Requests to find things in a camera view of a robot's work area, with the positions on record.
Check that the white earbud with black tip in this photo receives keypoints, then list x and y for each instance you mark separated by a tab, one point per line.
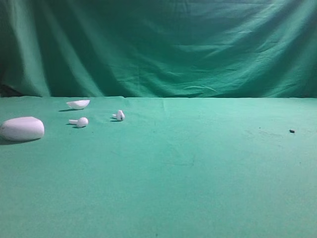
119	115

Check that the white earbud near case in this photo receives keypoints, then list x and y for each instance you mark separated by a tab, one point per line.
79	123

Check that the white earbud case lid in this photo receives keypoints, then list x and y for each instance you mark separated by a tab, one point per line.
78	105

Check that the white earbud case body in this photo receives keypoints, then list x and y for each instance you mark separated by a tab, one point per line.
22	129

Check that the green table cloth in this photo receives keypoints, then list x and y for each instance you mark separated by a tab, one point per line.
173	168

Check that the green backdrop cloth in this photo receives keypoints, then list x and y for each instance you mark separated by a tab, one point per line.
159	48

